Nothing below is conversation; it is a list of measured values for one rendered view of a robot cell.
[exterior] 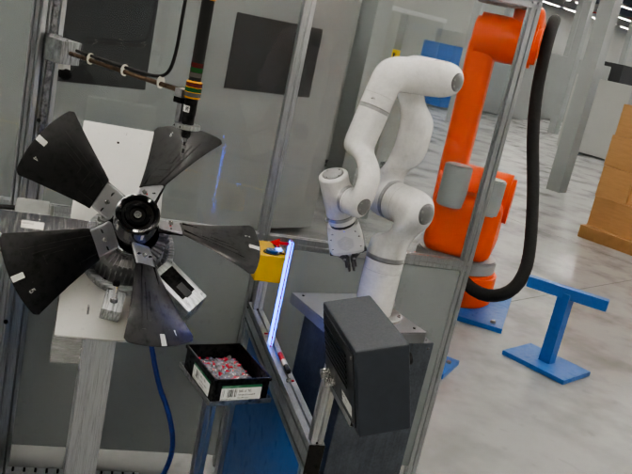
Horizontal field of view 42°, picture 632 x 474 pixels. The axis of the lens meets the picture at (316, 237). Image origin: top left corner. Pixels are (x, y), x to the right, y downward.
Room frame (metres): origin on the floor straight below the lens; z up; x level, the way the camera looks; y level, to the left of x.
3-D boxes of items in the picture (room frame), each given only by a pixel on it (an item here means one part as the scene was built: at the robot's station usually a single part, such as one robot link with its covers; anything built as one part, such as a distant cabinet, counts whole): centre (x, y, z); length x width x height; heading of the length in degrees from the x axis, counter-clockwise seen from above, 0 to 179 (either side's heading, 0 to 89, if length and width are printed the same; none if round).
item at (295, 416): (2.17, 0.02, 0.82); 0.90 x 0.04 x 0.08; 17
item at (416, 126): (2.47, -0.20, 1.52); 0.16 x 0.12 x 0.50; 43
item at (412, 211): (2.42, -0.25, 1.27); 0.19 x 0.12 x 0.24; 43
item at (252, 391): (2.05, 0.16, 0.85); 0.22 x 0.17 x 0.07; 32
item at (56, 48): (2.55, 0.89, 1.55); 0.10 x 0.07 x 0.08; 52
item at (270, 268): (2.55, 0.14, 1.02); 0.16 x 0.10 x 0.11; 17
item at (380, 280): (2.44, -0.22, 1.06); 0.19 x 0.19 x 0.18
